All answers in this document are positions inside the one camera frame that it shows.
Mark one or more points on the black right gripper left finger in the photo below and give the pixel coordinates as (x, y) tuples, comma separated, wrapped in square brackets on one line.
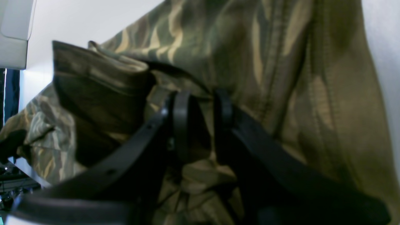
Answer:
[(123, 188)]

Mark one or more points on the camouflage T-shirt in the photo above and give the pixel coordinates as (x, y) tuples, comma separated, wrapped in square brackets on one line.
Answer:
[(301, 68)]

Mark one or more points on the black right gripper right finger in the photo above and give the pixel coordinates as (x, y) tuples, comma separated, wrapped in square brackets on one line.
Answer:
[(277, 189)]

